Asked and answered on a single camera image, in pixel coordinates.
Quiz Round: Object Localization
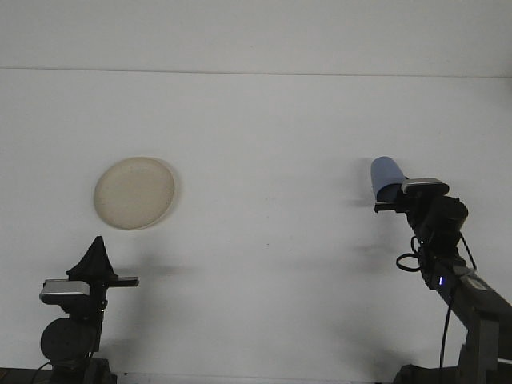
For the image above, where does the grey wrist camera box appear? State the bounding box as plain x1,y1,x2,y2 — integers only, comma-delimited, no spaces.
401,177,450,196
38,279,91,305

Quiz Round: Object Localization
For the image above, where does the pale round plate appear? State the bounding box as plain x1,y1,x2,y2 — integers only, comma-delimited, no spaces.
93,156,180,231

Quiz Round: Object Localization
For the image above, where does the pale blue cup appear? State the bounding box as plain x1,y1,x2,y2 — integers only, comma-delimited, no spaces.
370,155,409,203

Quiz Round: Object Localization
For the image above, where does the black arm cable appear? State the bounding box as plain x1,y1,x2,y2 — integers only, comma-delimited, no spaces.
395,235,479,371
34,307,109,384

